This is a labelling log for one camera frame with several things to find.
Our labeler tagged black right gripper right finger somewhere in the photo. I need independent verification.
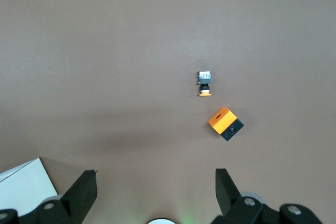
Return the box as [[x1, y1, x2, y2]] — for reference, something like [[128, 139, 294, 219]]
[[209, 168, 324, 224]]

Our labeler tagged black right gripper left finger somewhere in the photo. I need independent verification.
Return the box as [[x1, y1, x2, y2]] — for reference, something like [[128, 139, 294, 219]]
[[0, 170, 99, 224]]

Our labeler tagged push button with blue block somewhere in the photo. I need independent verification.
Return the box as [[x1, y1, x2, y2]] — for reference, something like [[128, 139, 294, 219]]
[[196, 70, 213, 97]]

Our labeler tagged white drawer cabinet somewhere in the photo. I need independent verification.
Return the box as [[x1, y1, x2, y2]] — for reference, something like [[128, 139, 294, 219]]
[[0, 157, 59, 217]]

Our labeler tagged orange black button box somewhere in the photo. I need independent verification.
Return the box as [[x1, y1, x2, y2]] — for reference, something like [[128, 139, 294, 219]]
[[207, 106, 245, 143]]

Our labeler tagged brown table cover mat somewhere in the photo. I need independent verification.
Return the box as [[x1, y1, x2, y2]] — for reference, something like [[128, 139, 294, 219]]
[[0, 0, 336, 224]]

